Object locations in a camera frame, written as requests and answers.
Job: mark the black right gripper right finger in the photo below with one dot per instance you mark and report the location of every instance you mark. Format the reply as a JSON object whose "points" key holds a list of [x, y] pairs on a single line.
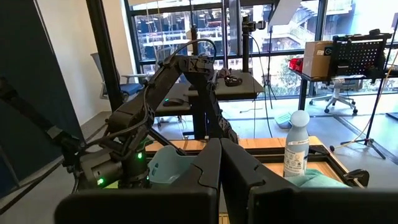
{"points": [[311, 208]]}

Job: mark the blue-grey plastic bin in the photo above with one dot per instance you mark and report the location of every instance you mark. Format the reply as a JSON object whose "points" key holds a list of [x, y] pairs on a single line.
{"points": [[168, 168]]}

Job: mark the teal microfiber towel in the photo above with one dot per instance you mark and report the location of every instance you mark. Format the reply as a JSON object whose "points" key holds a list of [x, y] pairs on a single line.
{"points": [[314, 182]]}

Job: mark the black headset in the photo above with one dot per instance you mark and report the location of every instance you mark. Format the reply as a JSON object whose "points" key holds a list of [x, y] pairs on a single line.
{"points": [[233, 81]]}

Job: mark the black table clamp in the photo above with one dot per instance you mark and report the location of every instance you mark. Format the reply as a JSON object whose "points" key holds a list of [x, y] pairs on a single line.
{"points": [[357, 175]]}

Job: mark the black high table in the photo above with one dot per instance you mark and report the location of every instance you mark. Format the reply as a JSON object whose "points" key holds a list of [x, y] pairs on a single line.
{"points": [[303, 93]]}

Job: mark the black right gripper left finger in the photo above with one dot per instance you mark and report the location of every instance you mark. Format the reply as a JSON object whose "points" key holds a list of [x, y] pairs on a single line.
{"points": [[140, 208]]}

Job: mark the black aluminium table frame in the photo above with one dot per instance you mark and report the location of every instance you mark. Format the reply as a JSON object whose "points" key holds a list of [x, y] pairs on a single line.
{"points": [[102, 62]]}

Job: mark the thin black tripod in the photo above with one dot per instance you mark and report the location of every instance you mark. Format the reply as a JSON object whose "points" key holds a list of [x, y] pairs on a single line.
{"points": [[269, 56]]}

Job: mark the red object on shelf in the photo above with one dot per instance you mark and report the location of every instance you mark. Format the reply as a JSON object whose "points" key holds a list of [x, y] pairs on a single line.
{"points": [[295, 65]]}

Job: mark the black tripod light stand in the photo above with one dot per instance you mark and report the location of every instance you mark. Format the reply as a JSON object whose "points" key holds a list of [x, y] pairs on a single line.
{"points": [[369, 141]]}

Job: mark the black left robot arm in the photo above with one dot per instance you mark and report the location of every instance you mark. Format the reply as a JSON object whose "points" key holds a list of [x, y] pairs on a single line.
{"points": [[161, 81]]}

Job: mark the pale blue bottle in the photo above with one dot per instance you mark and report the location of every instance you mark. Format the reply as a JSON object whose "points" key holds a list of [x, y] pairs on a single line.
{"points": [[297, 146]]}

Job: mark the black pegboard panel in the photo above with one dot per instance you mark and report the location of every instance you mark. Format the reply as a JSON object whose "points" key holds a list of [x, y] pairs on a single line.
{"points": [[357, 56]]}

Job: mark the white office chair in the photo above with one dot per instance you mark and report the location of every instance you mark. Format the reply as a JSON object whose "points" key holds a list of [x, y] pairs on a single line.
{"points": [[337, 93]]}

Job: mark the black computer mouse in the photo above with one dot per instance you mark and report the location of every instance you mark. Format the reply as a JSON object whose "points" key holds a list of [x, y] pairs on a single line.
{"points": [[173, 102]]}

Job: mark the cardboard box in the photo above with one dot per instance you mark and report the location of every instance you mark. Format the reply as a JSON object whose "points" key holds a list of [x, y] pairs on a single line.
{"points": [[315, 60]]}

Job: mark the blue office chair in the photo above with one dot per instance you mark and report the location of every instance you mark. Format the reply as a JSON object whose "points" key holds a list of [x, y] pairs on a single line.
{"points": [[132, 88]]}

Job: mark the black desk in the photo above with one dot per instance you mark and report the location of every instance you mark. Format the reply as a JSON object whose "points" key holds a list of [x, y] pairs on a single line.
{"points": [[239, 88]]}

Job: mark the light blue floor footrest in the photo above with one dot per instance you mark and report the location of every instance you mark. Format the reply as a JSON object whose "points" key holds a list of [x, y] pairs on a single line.
{"points": [[283, 120]]}

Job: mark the black camera stand pole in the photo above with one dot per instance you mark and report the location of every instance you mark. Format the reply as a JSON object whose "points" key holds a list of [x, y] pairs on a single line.
{"points": [[245, 49]]}

